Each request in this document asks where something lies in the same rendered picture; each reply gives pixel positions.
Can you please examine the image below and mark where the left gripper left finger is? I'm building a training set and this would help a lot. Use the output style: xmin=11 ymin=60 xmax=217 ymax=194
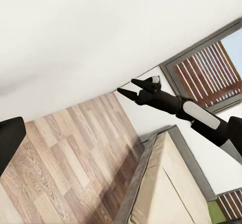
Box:
xmin=0 ymin=116 xmax=26 ymax=176

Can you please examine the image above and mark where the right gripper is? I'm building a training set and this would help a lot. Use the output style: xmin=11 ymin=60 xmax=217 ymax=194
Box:
xmin=117 ymin=79 xmax=171 ymax=111

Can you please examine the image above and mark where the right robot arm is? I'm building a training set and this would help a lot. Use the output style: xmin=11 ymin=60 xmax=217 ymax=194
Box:
xmin=117 ymin=75 xmax=242 ymax=165

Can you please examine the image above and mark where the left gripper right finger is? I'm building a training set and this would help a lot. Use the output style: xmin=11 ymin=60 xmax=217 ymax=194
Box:
xmin=226 ymin=116 xmax=242 ymax=157

